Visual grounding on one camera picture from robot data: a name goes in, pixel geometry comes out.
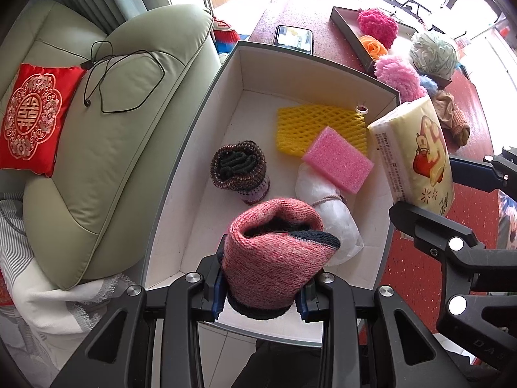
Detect grey striped white blanket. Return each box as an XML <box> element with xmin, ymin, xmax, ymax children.
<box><xmin>0</xmin><ymin>190</ymin><xmax>136</xmax><ymax>376</ymax></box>

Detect black cable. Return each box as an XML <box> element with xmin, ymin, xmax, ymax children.
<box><xmin>80</xmin><ymin>40</ymin><xmax>164</xmax><ymax>114</ymax></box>

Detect orange fabric flower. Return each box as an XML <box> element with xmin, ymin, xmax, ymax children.
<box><xmin>359</xmin><ymin>35</ymin><xmax>389</xmax><ymax>60</ymax></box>

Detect cream tissue pack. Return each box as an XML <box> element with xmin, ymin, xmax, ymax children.
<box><xmin>367</xmin><ymin>96</ymin><xmax>455</xmax><ymax>216</ymax></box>

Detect red embroidered cushion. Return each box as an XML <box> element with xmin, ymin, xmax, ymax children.
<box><xmin>0</xmin><ymin>63</ymin><xmax>87</xmax><ymax>178</ymax></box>

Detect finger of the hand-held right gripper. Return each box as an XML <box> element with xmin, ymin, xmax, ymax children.
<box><xmin>389</xmin><ymin>201</ymin><xmax>517</xmax><ymax>369</ymax></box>
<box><xmin>448</xmin><ymin>145</ymin><xmax>517</xmax><ymax>199</ymax></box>

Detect beige stockings bundle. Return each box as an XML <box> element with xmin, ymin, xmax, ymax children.
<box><xmin>431</xmin><ymin>90</ymin><xmax>471</xmax><ymax>147</ymax></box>

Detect blue fluffy pompom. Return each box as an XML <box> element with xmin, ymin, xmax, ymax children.
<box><xmin>418</xmin><ymin>75</ymin><xmax>439</xmax><ymax>96</ymax></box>

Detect white plastic bag bundle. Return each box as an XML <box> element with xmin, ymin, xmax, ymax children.
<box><xmin>294</xmin><ymin>162</ymin><xmax>365</xmax><ymax>268</ymax></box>

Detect magenta fluffy pompom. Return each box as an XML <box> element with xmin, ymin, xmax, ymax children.
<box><xmin>357</xmin><ymin>7</ymin><xmax>399</xmax><ymax>50</ymax></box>

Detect pink sponge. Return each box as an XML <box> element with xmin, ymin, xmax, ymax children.
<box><xmin>302</xmin><ymin>126</ymin><xmax>375</xmax><ymax>195</ymax></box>

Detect yellow foam net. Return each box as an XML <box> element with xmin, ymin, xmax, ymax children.
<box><xmin>276</xmin><ymin>105</ymin><xmax>367</xmax><ymax>158</ymax></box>

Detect red broom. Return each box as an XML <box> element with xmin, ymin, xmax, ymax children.
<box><xmin>212</xmin><ymin>16</ymin><xmax>240</xmax><ymax>45</ymax></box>

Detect floral cushion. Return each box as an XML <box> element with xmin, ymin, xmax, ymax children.
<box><xmin>498</xmin><ymin>191</ymin><xmax>517</xmax><ymax>252</ymax></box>

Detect pink knitted sock roll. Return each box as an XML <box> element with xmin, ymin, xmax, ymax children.
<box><xmin>221</xmin><ymin>198</ymin><xmax>341</xmax><ymax>320</ymax></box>

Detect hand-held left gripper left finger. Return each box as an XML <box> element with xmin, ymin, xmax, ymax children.
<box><xmin>50</xmin><ymin>234</ymin><xmax>227</xmax><ymax>388</ymax></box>

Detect dark shallow tray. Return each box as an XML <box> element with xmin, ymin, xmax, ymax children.
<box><xmin>330</xmin><ymin>6</ymin><xmax>465</xmax><ymax>90</ymax></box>

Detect light pink fluffy pompom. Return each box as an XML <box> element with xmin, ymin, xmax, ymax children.
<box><xmin>374</xmin><ymin>54</ymin><xmax>427</xmax><ymax>103</ymax></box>

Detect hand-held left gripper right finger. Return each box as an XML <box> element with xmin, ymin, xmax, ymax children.
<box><xmin>296</xmin><ymin>273</ymin><xmax>481</xmax><ymax>388</ymax></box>

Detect dark patterned knitted sock roll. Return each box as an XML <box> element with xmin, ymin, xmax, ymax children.
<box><xmin>210</xmin><ymin>141</ymin><xmax>269</xmax><ymax>206</ymax></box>

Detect black smartphone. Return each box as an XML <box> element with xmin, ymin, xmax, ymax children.
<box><xmin>274</xmin><ymin>25</ymin><xmax>315</xmax><ymax>54</ymax></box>

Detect white box with grey rim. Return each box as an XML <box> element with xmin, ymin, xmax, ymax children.
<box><xmin>139</xmin><ymin>40</ymin><xmax>400</xmax><ymax>348</ymax></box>

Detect person's dark trousers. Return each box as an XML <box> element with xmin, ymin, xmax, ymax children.
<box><xmin>232</xmin><ymin>337</ymin><xmax>337</xmax><ymax>388</ymax></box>

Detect pale green fluffy pompom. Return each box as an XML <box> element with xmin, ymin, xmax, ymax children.
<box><xmin>409</xmin><ymin>31</ymin><xmax>460</xmax><ymax>80</ymax></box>

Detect pale green leather sofa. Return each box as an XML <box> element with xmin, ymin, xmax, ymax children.
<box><xmin>0</xmin><ymin>0</ymin><xmax>224</xmax><ymax>292</ymax></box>

